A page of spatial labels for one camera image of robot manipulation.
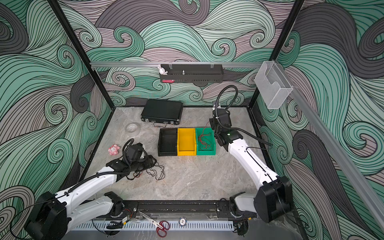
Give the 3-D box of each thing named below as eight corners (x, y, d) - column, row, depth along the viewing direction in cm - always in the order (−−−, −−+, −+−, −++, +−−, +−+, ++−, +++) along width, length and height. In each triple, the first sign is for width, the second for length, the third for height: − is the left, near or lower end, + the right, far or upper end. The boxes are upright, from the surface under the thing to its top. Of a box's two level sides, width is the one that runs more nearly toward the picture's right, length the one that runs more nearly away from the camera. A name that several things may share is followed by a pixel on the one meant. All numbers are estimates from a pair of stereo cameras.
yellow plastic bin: (177, 156, 94) (176, 151, 89) (178, 133, 105) (177, 128, 100) (195, 156, 94) (196, 151, 89) (195, 133, 105) (195, 128, 100)
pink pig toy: (109, 155, 95) (106, 153, 92) (112, 147, 99) (110, 144, 96) (117, 155, 95) (115, 153, 92) (120, 147, 99) (118, 144, 96)
